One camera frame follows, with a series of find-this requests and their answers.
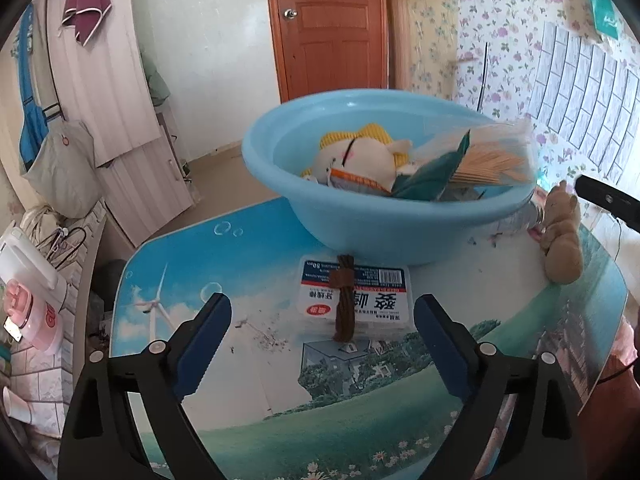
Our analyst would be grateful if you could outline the maroon hanging towel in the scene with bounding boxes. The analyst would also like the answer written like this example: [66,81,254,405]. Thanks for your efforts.
[61,0,112,47]

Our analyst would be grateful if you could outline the dark green snack packet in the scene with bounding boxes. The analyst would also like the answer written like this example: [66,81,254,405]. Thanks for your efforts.
[392,131,471,202]

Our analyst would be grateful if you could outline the teal paper on wall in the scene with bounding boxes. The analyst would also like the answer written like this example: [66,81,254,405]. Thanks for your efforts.
[589,0,622,40]

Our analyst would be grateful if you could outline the brown wooden door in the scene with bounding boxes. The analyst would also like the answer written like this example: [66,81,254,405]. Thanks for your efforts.
[268,0,388,102]

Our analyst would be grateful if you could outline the clear toothpick box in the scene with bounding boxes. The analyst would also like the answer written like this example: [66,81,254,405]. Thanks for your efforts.
[411,118,537,186]

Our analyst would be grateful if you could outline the blue hanging apron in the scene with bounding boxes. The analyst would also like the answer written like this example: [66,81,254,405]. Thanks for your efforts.
[15,3,49,171]

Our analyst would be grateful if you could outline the green quilted bedding roll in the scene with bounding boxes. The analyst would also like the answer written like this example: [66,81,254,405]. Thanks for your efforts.
[141,52,170,107]

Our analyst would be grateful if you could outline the yellow white plush doll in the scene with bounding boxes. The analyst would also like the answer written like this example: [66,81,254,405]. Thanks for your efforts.
[302,122,412,192]

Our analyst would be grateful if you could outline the clear plastic bottle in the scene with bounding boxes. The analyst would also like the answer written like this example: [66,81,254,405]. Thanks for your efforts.
[497,194,544,233]

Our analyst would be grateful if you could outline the beige teddy bear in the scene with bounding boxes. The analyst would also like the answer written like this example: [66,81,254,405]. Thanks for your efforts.
[539,180,584,285]

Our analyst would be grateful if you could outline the light wooden wardrobe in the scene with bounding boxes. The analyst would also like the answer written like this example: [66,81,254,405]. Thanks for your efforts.
[47,0,193,246]

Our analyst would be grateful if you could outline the orange white snack wrapper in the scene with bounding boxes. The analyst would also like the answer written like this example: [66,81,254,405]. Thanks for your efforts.
[328,168,390,196]

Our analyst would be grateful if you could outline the light blue plastic basin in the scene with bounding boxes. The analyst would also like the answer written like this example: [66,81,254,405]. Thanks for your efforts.
[242,89,537,264]

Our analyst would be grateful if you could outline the grey tote bag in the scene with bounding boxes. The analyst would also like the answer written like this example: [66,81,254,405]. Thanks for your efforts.
[21,118,102,219]

